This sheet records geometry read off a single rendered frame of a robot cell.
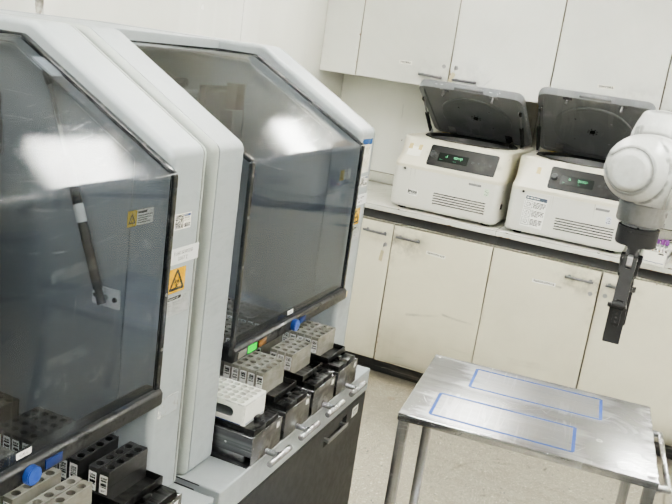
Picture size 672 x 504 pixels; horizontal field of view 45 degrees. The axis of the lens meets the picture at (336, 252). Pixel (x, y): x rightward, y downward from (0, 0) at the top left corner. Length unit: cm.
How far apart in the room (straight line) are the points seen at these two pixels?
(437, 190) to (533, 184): 46
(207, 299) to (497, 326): 256
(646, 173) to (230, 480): 103
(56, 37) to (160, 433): 77
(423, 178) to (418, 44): 73
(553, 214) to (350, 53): 140
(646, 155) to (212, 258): 82
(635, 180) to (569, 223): 253
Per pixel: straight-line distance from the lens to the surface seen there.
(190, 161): 147
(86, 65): 155
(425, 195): 400
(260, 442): 184
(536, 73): 413
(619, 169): 136
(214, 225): 158
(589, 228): 385
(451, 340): 410
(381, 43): 435
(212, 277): 162
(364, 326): 424
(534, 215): 388
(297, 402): 198
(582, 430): 211
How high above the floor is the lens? 165
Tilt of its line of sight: 14 degrees down
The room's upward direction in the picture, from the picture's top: 8 degrees clockwise
